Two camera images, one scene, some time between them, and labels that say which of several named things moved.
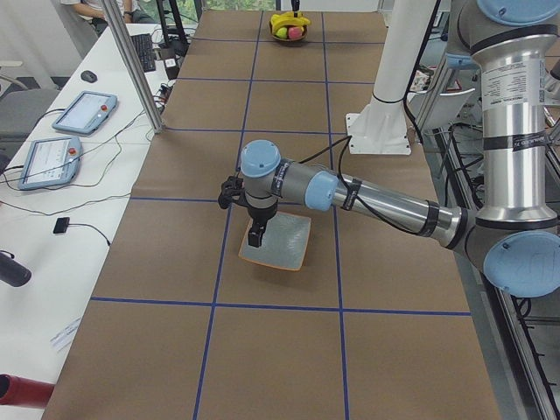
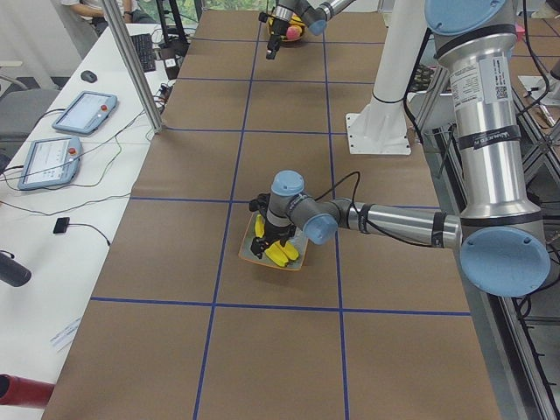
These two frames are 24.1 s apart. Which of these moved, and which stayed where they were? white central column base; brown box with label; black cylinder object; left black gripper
Moved: left black gripper
Stayed: white central column base; black cylinder object; brown box with label
